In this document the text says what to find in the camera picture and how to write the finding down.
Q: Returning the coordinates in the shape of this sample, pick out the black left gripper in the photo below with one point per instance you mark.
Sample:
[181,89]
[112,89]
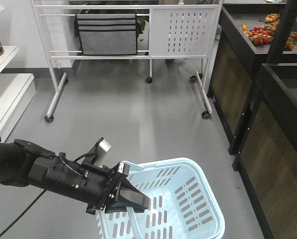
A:
[102,188]

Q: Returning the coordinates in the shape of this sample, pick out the light blue plastic basket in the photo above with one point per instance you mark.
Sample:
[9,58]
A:
[182,204]

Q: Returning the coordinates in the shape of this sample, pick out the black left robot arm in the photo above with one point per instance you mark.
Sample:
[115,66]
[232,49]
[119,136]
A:
[24,163]

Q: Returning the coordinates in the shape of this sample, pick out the white metal shelf unit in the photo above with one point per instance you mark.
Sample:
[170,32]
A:
[16,92]

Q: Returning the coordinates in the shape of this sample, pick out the grey fabric organizer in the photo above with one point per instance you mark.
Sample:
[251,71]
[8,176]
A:
[107,34]

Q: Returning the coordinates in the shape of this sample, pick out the white rolling rack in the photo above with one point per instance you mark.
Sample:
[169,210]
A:
[164,31]

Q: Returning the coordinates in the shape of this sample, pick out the black wooden produce stand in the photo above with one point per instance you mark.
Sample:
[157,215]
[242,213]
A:
[254,90]

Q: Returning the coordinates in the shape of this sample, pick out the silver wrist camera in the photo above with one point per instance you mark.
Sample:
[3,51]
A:
[98,151]

